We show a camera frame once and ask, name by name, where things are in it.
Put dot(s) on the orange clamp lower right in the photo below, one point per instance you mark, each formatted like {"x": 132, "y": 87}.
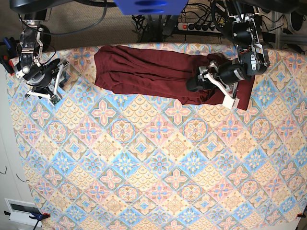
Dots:
{"x": 301, "y": 215}

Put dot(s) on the blue orange clamp lower left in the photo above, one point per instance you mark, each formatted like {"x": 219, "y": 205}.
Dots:
{"x": 36, "y": 216}

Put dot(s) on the black round stool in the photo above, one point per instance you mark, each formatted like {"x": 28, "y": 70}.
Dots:
{"x": 45, "y": 37}

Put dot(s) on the white power strip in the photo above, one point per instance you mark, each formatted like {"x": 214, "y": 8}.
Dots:
{"x": 200, "y": 27}

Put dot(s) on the patterned tile tablecloth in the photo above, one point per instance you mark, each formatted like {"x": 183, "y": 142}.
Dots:
{"x": 105, "y": 161}

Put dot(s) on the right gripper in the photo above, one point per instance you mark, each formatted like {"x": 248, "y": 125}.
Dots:
{"x": 45, "y": 80}

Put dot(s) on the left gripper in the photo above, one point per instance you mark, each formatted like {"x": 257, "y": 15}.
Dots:
{"x": 224, "y": 77}

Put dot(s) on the white floor outlet box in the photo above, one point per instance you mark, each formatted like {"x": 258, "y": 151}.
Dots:
{"x": 20, "y": 211}

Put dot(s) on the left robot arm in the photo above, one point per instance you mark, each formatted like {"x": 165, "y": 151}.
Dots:
{"x": 240, "y": 23}

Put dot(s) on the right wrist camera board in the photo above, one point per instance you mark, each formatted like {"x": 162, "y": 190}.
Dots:
{"x": 54, "y": 99}

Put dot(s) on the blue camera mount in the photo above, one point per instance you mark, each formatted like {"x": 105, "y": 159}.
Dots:
{"x": 151, "y": 7}

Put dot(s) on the maroon t-shirt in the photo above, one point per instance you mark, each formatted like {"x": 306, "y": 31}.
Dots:
{"x": 125, "y": 70}

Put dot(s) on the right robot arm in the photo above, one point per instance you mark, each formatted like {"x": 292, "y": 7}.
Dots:
{"x": 31, "y": 45}

